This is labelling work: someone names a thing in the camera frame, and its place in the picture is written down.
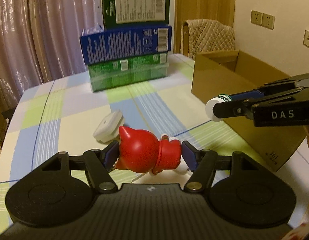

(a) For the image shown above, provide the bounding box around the blue box middle of stack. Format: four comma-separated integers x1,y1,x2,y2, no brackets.
80,25,172,65

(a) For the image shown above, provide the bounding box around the small white green-label bottle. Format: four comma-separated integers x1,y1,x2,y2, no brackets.
205,94,233,122

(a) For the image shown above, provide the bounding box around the brown cardboard box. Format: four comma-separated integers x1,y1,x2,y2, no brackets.
191,50,305,172

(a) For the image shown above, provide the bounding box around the green box bottom of stack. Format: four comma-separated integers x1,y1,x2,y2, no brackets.
87,53,169,92

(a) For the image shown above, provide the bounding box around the white square night light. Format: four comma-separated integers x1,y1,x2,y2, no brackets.
93,110,125,143

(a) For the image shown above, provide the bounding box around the plaid tablecloth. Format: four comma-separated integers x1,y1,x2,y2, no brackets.
0,54,309,239

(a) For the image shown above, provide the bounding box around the red pig figurine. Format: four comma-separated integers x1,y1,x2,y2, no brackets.
115,126,182,175

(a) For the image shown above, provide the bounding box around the beige wall socket pair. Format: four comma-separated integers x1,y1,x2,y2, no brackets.
250,10,275,30

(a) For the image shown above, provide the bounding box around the pink curtain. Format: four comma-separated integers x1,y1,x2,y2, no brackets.
0,0,103,111

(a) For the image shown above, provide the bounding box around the dark green box top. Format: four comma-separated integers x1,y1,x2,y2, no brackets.
101,0,170,29

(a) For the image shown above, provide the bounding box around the chair with quilted cover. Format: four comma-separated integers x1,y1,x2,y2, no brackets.
180,19,235,60

